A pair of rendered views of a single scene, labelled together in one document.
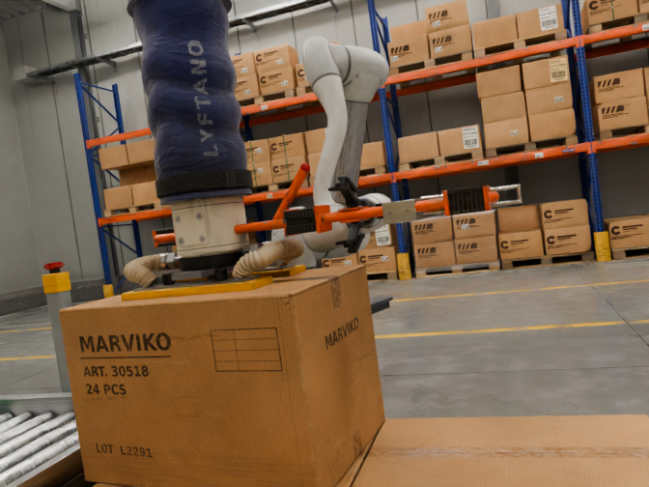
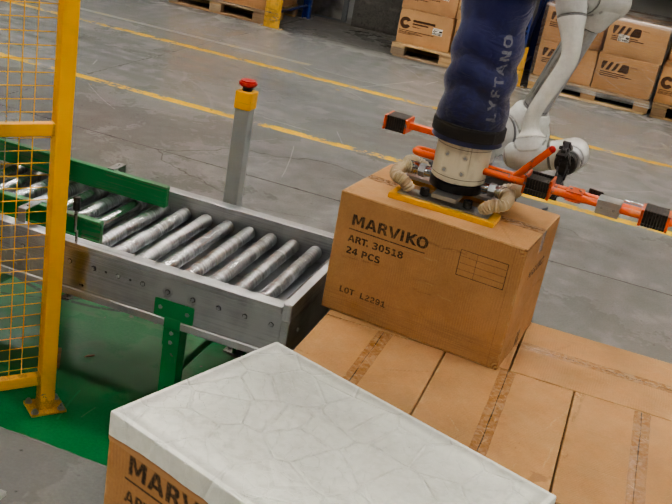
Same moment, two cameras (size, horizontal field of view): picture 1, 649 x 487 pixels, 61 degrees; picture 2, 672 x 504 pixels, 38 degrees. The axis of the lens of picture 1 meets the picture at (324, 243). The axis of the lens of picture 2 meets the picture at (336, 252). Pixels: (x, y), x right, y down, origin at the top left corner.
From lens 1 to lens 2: 1.92 m
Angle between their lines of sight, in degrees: 20
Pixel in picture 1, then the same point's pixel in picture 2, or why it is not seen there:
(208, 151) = (489, 118)
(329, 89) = (573, 28)
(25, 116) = not seen: outside the picture
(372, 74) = (614, 13)
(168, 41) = (491, 31)
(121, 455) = (358, 299)
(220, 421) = (446, 303)
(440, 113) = not seen: outside the picture
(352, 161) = not seen: hidden behind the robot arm
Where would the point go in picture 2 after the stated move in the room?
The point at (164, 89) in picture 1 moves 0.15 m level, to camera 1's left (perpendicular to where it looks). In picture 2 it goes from (475, 64) to (424, 55)
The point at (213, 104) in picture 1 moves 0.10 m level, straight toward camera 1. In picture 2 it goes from (505, 84) to (515, 93)
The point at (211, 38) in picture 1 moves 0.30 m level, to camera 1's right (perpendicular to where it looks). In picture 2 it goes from (520, 32) to (621, 50)
